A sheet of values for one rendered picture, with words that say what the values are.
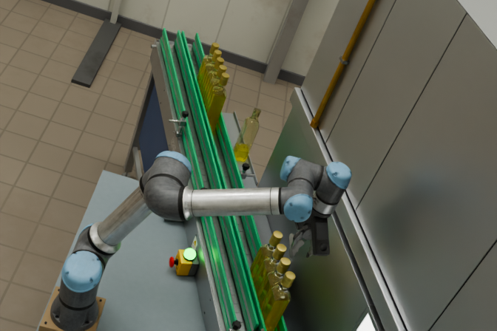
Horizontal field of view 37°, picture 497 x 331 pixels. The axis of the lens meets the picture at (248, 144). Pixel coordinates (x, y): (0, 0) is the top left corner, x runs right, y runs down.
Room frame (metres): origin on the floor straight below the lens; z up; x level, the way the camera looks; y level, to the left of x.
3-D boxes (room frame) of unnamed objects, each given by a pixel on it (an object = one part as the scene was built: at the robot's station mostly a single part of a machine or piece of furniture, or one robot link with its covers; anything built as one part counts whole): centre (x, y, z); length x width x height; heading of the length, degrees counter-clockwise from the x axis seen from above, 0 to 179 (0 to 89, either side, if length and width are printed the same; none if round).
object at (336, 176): (1.71, -0.27, 1.55); 0.09 x 0.08 x 0.11; 96
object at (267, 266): (1.80, -0.23, 0.99); 0.06 x 0.06 x 0.21; 28
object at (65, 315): (1.50, 0.32, 0.88); 0.15 x 0.15 x 0.10
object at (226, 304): (2.38, 0.21, 0.93); 1.75 x 0.01 x 0.08; 27
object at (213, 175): (2.41, 0.14, 0.93); 1.75 x 0.01 x 0.08; 27
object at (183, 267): (1.93, 0.05, 0.79); 0.07 x 0.07 x 0.07; 27
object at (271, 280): (1.75, -0.25, 0.99); 0.06 x 0.06 x 0.21; 27
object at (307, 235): (1.72, -0.27, 1.39); 0.09 x 0.08 x 0.12; 28
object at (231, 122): (2.38, -0.06, 0.84); 0.95 x 0.09 x 0.11; 27
